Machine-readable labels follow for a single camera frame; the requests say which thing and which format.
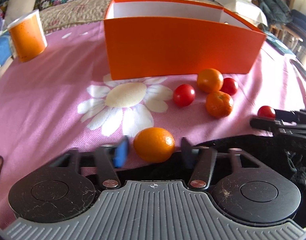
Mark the mandarin orange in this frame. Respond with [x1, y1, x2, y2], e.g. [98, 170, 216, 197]
[205, 91, 234, 119]
[133, 127, 175, 163]

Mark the red tomato near gripper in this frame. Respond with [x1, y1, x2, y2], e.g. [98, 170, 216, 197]
[257, 106, 276, 119]

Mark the orange fruit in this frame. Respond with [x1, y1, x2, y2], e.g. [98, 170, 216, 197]
[197, 68, 223, 93]

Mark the teal book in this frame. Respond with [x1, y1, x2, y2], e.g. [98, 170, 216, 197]
[264, 31, 294, 55]

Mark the pink floral tablecloth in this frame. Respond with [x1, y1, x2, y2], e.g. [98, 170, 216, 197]
[0, 22, 306, 228]

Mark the beige quilted bed cover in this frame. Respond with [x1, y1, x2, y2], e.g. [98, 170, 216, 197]
[40, 0, 218, 33]

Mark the dark green padded jacket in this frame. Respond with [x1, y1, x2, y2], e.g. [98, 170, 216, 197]
[258, 0, 292, 25]

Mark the orange cup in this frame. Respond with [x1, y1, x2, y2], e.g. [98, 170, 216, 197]
[7, 10, 48, 62]

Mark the cream cushion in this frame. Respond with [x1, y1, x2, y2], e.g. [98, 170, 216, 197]
[4, 0, 36, 25]

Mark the small red tomato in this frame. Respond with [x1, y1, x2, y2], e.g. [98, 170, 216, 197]
[221, 77, 238, 96]

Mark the black framed mirror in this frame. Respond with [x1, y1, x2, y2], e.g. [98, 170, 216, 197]
[289, 59, 306, 79]

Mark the orange cardboard box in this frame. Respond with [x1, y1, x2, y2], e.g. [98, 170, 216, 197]
[104, 0, 266, 80]

